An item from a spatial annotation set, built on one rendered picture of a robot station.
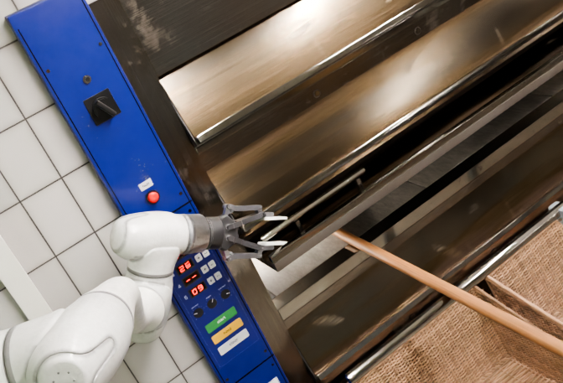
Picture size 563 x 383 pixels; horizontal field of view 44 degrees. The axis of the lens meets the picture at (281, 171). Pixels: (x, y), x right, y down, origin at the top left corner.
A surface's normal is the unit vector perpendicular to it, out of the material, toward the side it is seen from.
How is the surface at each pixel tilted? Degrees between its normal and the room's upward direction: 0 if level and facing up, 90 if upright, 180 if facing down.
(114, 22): 90
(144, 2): 90
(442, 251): 70
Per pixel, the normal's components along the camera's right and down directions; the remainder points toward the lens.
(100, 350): 0.86, -0.38
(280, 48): 0.32, -0.11
